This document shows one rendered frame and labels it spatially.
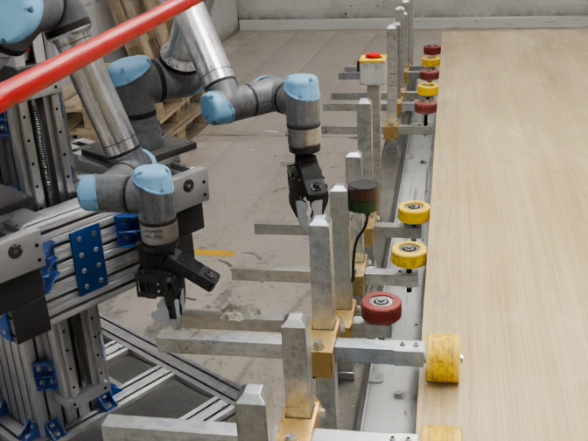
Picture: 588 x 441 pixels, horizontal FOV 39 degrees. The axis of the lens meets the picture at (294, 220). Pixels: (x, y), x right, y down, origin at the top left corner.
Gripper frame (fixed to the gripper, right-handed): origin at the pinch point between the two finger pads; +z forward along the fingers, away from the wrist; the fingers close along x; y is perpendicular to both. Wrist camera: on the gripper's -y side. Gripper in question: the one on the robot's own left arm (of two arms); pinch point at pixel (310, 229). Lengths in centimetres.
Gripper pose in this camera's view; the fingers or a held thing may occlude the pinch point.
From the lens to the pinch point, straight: 190.5
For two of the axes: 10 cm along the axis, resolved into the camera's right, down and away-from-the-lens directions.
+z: 0.5, 9.2, 3.9
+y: -1.8, -3.8, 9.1
